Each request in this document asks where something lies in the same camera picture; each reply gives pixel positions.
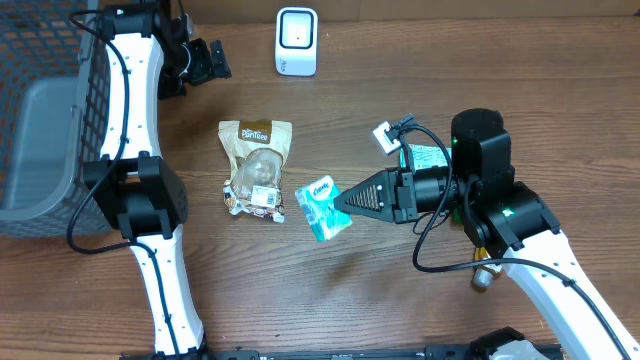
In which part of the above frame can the teal wet wipes pack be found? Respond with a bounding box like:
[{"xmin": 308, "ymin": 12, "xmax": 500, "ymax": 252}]
[{"xmin": 409, "ymin": 144, "xmax": 447, "ymax": 170}]

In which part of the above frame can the teal Kleenex tissue pack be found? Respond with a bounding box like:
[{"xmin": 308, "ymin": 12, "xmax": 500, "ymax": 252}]
[{"xmin": 295, "ymin": 175, "xmax": 352, "ymax": 242}]

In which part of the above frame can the green lidded white jar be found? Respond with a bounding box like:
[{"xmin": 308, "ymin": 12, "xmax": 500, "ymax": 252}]
[{"xmin": 453, "ymin": 209, "xmax": 463, "ymax": 224}]

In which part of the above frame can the brown snack bag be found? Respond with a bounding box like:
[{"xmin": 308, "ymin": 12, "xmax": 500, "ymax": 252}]
[{"xmin": 218, "ymin": 120, "xmax": 293, "ymax": 223}]

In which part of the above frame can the yellow tea bottle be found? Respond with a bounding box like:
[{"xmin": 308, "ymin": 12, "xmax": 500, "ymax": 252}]
[{"xmin": 472, "ymin": 248, "xmax": 502, "ymax": 289}]

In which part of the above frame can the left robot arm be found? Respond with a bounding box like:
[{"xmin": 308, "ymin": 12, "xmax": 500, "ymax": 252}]
[{"xmin": 66, "ymin": 1, "xmax": 231, "ymax": 359}]

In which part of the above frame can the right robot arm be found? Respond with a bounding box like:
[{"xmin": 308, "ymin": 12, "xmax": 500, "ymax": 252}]
[{"xmin": 334, "ymin": 108, "xmax": 639, "ymax": 359}]

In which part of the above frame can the white barcode scanner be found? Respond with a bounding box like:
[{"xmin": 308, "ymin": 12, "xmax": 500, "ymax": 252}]
[{"xmin": 275, "ymin": 6, "xmax": 319, "ymax": 77}]

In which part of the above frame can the grey plastic mesh basket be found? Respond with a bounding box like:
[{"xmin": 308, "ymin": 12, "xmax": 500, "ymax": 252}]
[{"xmin": 1, "ymin": 0, "xmax": 110, "ymax": 237}]

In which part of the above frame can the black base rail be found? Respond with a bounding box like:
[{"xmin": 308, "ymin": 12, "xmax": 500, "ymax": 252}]
[{"xmin": 120, "ymin": 327, "xmax": 565, "ymax": 360}]

